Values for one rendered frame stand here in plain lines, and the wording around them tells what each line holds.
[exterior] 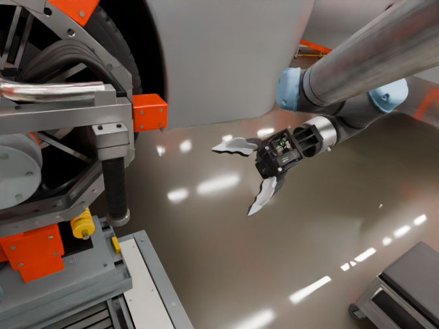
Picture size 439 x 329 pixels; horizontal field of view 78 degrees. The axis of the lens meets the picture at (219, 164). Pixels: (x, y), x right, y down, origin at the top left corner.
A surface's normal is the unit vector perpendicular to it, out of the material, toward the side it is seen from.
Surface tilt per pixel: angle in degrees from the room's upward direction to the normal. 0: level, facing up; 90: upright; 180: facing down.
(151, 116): 90
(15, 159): 90
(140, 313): 0
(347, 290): 0
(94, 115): 90
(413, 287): 0
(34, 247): 90
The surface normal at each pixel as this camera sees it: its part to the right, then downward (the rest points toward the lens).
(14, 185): 0.53, 0.55
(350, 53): -0.99, 0.01
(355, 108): 0.05, 0.67
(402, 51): -0.73, 0.68
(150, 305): 0.15, -0.81
